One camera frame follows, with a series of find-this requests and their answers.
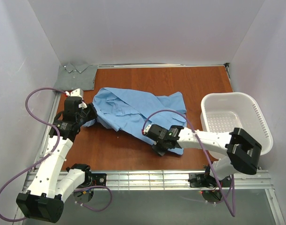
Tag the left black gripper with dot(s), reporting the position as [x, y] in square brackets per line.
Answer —
[91, 112]

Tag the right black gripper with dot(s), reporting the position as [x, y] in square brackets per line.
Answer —
[160, 147]

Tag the light blue long sleeve shirt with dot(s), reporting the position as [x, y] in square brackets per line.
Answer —
[127, 110]

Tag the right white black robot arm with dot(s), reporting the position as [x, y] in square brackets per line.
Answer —
[240, 151]

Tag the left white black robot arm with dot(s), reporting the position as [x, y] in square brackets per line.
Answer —
[45, 197]

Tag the folded grey long sleeve shirt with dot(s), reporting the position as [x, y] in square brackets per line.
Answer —
[71, 77]

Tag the white plastic laundry basket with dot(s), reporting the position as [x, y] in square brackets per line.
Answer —
[222, 112]

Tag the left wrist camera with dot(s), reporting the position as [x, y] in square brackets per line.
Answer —
[75, 93]

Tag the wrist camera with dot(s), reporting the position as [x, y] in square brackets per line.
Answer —
[75, 93]
[146, 130]

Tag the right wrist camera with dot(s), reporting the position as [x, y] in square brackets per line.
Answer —
[146, 130]

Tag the aluminium front frame rail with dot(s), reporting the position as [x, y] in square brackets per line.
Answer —
[175, 180]

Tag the aluminium frame rail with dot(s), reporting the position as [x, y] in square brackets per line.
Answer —
[175, 180]
[44, 147]
[154, 65]
[227, 69]

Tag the aluminium left frame rail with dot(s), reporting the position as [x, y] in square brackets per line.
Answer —
[44, 147]

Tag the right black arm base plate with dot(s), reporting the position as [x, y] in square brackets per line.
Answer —
[199, 180]

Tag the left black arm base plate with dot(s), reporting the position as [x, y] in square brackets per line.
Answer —
[95, 179]

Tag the aluminium back frame rail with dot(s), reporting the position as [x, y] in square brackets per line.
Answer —
[154, 65]

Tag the aluminium right frame rail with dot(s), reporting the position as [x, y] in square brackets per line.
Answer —
[227, 69]

